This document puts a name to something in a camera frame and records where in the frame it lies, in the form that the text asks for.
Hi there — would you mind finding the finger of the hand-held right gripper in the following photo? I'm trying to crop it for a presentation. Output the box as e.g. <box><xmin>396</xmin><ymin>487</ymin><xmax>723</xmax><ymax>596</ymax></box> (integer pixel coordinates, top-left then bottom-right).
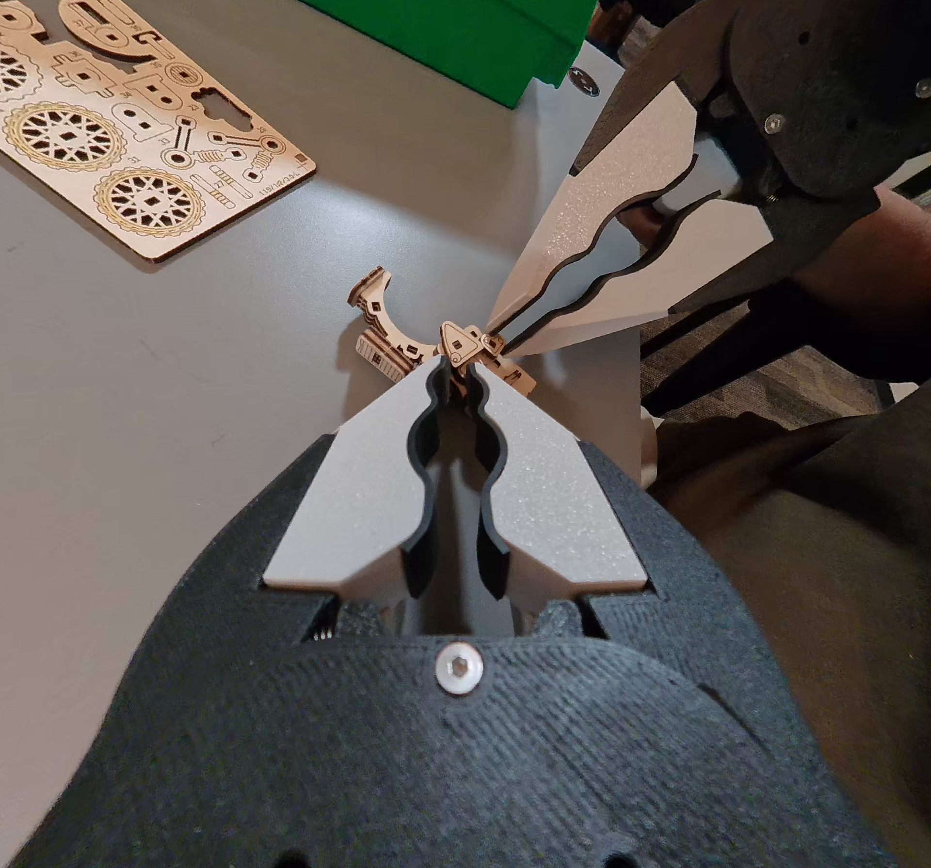
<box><xmin>498</xmin><ymin>192</ymin><xmax>775</xmax><ymax>361</ymax></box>
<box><xmin>483</xmin><ymin>86</ymin><xmax>701</xmax><ymax>337</ymax></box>

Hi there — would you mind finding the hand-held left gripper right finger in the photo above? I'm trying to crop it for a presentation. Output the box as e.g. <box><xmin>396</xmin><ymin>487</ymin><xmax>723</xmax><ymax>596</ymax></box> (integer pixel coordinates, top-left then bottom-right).
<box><xmin>467</xmin><ymin>362</ymin><xmax>650</xmax><ymax>601</ymax></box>

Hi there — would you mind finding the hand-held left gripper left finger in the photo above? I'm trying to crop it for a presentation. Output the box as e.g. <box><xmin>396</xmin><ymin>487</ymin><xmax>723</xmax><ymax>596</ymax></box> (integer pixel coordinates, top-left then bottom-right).
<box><xmin>262</xmin><ymin>357</ymin><xmax>449</xmax><ymax>636</ymax></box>

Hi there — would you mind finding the wooden model assembly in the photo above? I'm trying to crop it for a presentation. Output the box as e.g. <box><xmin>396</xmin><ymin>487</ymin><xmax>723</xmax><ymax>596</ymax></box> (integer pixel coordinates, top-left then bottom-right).
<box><xmin>345</xmin><ymin>266</ymin><xmax>539</xmax><ymax>407</ymax></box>

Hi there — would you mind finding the wooden parts sheet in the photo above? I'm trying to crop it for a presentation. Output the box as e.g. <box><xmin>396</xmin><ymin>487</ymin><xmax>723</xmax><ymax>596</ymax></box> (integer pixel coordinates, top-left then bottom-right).
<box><xmin>0</xmin><ymin>0</ymin><xmax>319</xmax><ymax>265</ymax></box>

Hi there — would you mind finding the person's right forearm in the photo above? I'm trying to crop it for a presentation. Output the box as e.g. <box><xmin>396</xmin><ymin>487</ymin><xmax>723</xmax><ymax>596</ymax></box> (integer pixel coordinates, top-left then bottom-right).
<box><xmin>782</xmin><ymin>184</ymin><xmax>931</xmax><ymax>383</ymax></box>

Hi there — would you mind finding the green plastic bin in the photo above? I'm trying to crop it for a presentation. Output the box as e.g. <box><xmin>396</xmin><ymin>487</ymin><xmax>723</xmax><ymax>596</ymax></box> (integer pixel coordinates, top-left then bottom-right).
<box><xmin>178</xmin><ymin>0</ymin><xmax>619</xmax><ymax>110</ymax></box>

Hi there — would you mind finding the olive green shirt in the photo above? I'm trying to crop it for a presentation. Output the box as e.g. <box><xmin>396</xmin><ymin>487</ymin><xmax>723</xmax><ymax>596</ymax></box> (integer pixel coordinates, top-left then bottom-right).
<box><xmin>647</xmin><ymin>381</ymin><xmax>931</xmax><ymax>868</ymax></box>

